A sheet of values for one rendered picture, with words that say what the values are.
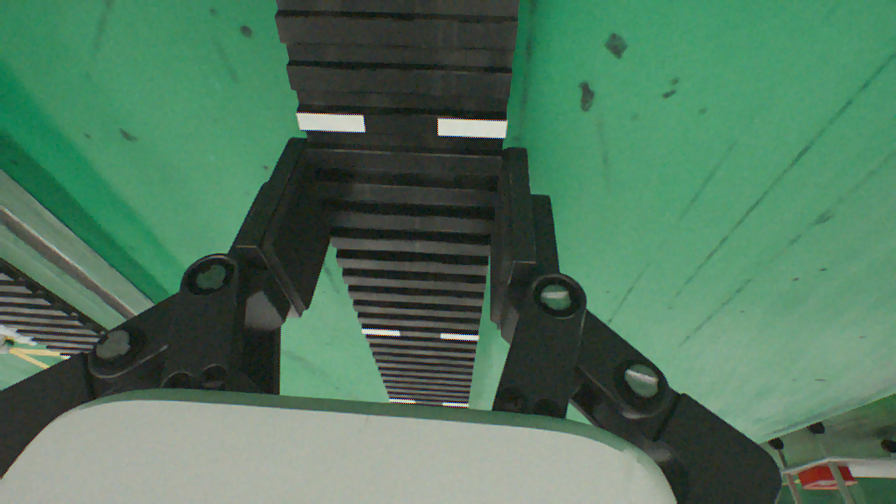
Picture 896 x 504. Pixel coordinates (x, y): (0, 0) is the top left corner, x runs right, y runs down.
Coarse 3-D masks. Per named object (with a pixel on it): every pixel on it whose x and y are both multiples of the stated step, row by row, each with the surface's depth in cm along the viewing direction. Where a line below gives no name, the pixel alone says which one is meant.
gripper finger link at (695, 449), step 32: (608, 416) 8; (672, 416) 7; (704, 416) 7; (640, 448) 8; (672, 448) 7; (704, 448) 7; (736, 448) 7; (672, 480) 7; (704, 480) 7; (736, 480) 7; (768, 480) 7
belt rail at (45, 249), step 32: (0, 192) 16; (0, 224) 16; (32, 224) 17; (64, 224) 18; (0, 256) 16; (32, 256) 17; (64, 256) 18; (96, 256) 20; (64, 288) 18; (96, 288) 21; (128, 288) 22; (96, 320) 20
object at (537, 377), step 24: (528, 288) 8; (552, 288) 8; (576, 288) 8; (528, 312) 8; (552, 312) 8; (576, 312) 8; (528, 336) 7; (552, 336) 7; (576, 336) 7; (528, 360) 7; (552, 360) 7; (576, 360) 7; (504, 384) 7; (528, 384) 7; (552, 384) 7; (504, 408) 7; (528, 408) 7; (552, 408) 7
